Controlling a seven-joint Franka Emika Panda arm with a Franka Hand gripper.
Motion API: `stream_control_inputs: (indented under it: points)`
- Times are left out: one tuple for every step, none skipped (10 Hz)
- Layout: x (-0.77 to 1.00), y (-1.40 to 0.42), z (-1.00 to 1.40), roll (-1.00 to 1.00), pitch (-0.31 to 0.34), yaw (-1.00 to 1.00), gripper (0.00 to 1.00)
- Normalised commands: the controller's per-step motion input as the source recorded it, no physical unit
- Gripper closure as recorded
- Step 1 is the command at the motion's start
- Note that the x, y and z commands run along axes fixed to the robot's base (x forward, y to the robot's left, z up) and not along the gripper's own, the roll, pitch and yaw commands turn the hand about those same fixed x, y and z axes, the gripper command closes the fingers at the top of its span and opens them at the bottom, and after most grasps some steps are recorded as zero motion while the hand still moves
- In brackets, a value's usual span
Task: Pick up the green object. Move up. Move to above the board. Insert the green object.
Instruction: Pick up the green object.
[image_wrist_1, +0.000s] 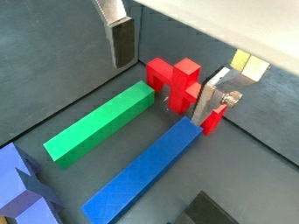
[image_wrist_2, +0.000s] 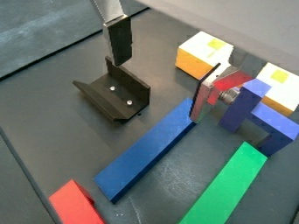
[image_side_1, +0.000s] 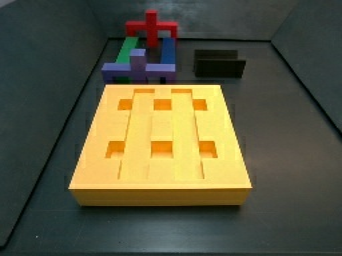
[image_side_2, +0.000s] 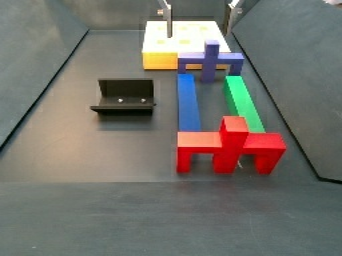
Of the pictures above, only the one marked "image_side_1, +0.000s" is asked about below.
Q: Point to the green long bar block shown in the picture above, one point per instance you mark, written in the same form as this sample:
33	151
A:
123	62

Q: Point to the yellow board with slots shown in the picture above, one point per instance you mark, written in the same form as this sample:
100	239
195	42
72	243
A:
160	149

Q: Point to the purple cross-shaped block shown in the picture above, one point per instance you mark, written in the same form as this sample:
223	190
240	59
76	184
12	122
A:
137	69

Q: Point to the blue long bar block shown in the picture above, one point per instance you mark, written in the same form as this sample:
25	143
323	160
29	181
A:
167	60

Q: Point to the red cross-shaped block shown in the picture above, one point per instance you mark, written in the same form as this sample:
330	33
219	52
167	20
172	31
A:
151	26

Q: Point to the black U-shaped bracket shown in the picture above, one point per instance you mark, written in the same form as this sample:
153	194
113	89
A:
217	64

